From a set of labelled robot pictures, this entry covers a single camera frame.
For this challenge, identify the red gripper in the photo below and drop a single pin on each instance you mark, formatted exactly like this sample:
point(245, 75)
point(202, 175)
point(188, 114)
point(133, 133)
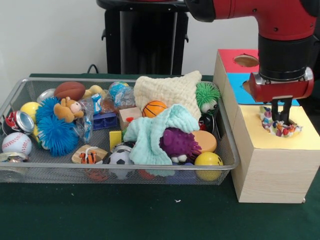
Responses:
point(282, 91)

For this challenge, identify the polka dot patterned cloth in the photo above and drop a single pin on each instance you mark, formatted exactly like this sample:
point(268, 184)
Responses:
point(268, 122)

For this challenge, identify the cream knitted cloth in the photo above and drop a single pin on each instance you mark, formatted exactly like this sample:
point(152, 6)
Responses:
point(167, 90)

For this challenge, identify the mint green knitted cloth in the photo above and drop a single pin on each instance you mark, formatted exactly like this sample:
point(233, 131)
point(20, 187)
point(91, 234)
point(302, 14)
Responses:
point(147, 135)

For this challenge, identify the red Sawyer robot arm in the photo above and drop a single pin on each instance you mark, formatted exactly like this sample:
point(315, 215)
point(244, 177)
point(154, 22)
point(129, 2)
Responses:
point(275, 15)

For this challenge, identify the wooden box with three holes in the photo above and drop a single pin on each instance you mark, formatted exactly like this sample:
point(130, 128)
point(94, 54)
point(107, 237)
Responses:
point(272, 170)

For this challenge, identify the clear mesh bin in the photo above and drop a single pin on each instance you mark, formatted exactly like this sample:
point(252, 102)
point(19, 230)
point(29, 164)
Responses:
point(150, 175)

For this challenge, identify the black panel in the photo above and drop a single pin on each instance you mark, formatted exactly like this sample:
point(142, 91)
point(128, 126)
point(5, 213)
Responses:
point(317, 62)

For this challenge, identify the green spiky ball toy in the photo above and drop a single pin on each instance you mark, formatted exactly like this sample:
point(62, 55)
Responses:
point(207, 93)

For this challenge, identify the yellow smiley ball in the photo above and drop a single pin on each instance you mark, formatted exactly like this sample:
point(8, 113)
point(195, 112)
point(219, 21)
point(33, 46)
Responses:
point(207, 158)

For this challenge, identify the purple spiky toy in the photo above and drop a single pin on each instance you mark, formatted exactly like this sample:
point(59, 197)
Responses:
point(178, 142)

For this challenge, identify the small orange basketball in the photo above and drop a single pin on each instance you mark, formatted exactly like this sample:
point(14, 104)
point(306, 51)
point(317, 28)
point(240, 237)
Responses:
point(153, 108)

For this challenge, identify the small soccer ball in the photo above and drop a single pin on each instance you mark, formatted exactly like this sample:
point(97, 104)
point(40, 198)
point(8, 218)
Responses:
point(120, 157)

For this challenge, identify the blue spiky ball toy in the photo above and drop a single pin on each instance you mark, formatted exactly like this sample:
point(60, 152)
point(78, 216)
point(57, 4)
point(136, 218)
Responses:
point(57, 135)

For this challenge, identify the small baseball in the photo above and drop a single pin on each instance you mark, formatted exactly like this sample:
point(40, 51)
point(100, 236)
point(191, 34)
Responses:
point(16, 142)

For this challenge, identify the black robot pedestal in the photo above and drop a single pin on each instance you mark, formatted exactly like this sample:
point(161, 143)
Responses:
point(145, 37)

